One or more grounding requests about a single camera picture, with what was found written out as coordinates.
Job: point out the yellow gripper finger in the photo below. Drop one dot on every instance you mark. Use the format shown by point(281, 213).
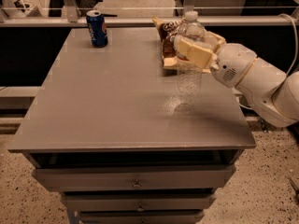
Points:
point(213, 41)
point(193, 53)

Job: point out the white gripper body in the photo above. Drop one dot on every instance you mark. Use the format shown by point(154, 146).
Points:
point(235, 64)

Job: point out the clear plastic water bottle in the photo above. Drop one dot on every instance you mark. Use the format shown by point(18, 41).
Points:
point(192, 31)

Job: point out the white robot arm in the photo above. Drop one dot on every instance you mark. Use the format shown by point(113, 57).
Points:
point(272, 94)

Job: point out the brown chips bag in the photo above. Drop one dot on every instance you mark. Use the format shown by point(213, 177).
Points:
point(167, 32)

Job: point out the blue Pepsi soda can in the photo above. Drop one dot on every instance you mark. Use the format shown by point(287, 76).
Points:
point(97, 28)

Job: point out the grey drawer cabinet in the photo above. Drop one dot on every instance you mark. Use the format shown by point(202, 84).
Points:
point(115, 107)

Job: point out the top grey drawer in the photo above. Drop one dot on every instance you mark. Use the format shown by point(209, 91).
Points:
point(134, 178)

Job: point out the grey drawer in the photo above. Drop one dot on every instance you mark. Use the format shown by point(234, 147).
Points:
point(138, 202)
point(150, 217)
point(134, 178)

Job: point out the bottom grey drawer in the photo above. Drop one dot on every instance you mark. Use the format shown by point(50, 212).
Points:
point(150, 217)

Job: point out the middle grey drawer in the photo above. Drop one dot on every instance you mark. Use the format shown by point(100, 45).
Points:
point(138, 202)

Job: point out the metal railing frame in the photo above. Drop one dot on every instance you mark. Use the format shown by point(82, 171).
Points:
point(66, 13)

